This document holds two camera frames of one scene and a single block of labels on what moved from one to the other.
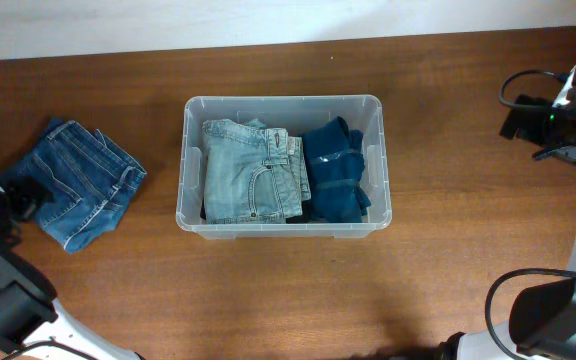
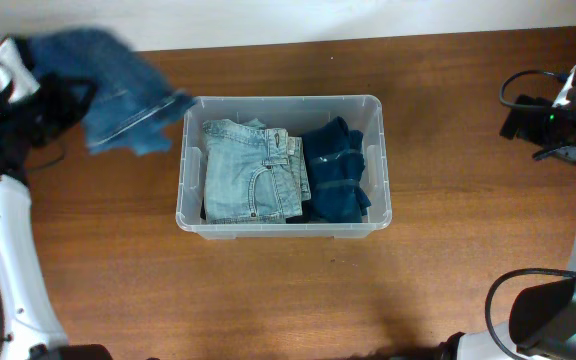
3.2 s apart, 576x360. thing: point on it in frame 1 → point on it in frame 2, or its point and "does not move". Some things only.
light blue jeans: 253,174 does not move
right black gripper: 529,125 does not move
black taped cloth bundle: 305,217 does not move
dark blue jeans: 90,180 → 133,109
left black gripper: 23,201 → 68,100
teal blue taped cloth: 335,156 does not move
